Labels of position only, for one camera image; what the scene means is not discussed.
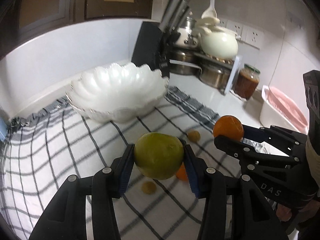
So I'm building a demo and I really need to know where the orange tangerine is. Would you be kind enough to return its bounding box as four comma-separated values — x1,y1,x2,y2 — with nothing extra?
176,163,188,181
213,115,244,141

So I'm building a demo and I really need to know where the green round fruit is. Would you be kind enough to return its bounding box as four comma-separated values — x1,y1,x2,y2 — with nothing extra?
134,132,184,180

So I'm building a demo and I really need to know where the checkered kitchen cloth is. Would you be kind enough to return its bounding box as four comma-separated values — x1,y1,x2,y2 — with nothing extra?
1,87,240,239

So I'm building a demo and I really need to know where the right hand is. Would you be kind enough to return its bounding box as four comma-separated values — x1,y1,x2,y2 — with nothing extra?
276,197,319,223

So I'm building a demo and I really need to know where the pink white dish rack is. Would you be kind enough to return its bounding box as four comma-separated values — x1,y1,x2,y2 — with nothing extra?
260,85,309,134

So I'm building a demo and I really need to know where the small yellow-brown fruit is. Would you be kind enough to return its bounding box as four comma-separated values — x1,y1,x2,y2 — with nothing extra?
187,130,201,142
141,181,157,194

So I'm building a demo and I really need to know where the jar of red sauce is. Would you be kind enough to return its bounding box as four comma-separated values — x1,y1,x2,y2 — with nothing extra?
234,64,260,100

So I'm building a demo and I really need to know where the steel pot lower right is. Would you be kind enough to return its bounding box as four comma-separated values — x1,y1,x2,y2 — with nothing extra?
199,64,231,90

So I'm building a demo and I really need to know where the steel pot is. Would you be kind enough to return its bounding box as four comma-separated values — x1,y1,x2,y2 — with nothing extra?
169,49,202,76
199,64,231,90

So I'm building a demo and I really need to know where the steel pot lower left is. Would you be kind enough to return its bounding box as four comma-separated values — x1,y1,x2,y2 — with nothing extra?
169,49,202,76

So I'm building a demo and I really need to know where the white ceramic pitcher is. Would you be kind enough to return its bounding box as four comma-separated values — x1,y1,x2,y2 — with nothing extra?
192,18,241,60

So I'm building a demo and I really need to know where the white scalloped bowl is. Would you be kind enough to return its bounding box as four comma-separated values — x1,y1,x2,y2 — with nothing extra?
66,62,169,123

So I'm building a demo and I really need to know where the black knife block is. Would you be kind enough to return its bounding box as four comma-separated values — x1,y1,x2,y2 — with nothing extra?
131,21,173,77

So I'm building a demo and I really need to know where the white wall socket strip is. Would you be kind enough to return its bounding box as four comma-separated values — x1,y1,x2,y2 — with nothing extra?
220,18,264,49

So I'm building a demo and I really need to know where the dark wooden window frame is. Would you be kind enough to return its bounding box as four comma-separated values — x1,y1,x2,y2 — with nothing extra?
1,0,152,57

